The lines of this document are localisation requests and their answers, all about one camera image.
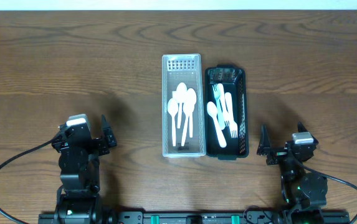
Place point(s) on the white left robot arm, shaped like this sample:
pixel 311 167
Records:
pixel 78 199

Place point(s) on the white plastic fork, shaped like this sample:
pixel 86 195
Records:
pixel 217 95
pixel 232 124
pixel 223 104

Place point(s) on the clear plastic basket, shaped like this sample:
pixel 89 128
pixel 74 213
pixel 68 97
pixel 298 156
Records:
pixel 177 68

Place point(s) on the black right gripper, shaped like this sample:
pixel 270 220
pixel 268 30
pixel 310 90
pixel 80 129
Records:
pixel 265 149

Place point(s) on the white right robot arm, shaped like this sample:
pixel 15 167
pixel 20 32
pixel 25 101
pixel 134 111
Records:
pixel 304 192

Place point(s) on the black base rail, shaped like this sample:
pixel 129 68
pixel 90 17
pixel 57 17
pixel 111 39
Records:
pixel 250 215

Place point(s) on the white plastic spoon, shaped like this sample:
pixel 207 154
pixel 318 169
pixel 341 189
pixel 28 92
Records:
pixel 188 109
pixel 192 101
pixel 212 112
pixel 173 110

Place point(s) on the white plastic utensil handle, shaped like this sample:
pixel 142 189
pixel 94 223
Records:
pixel 180 97

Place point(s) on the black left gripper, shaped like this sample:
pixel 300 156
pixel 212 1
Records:
pixel 101 147

